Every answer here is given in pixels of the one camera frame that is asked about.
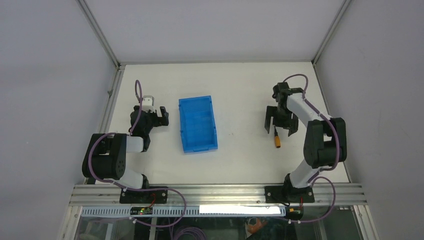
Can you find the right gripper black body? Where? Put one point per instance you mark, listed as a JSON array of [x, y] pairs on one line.
[[282, 117]]

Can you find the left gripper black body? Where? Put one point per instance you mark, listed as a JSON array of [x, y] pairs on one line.
[[151, 119]]

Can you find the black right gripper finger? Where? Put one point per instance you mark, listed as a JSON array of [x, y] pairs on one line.
[[270, 111], [293, 125]]

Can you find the orange black handled screwdriver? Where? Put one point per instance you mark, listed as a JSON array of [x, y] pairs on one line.
[[277, 141]]

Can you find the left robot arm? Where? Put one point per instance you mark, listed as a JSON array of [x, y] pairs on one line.
[[246, 153]]

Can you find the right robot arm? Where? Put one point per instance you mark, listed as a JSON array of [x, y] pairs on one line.
[[325, 143]]

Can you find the blue plastic bin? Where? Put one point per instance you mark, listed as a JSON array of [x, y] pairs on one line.
[[198, 129]]

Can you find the orange object below table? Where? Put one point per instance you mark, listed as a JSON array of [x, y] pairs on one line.
[[254, 224]]

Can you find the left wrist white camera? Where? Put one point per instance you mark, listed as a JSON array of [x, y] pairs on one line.
[[147, 104]]

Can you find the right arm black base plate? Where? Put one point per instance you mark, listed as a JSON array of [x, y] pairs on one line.
[[288, 195]]

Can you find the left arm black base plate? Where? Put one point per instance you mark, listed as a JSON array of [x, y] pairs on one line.
[[143, 197]]

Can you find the white slotted cable duct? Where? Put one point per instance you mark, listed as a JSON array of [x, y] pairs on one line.
[[188, 211]]

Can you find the aluminium frame rail front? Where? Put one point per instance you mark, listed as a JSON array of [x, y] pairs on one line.
[[322, 194]]

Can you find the aluminium frame post left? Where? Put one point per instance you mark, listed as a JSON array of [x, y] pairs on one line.
[[88, 14]]

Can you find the aluminium frame post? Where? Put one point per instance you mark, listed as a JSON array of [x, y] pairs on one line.
[[88, 14], [331, 30]]

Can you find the aluminium frame post right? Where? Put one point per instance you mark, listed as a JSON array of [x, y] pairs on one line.
[[331, 30]]

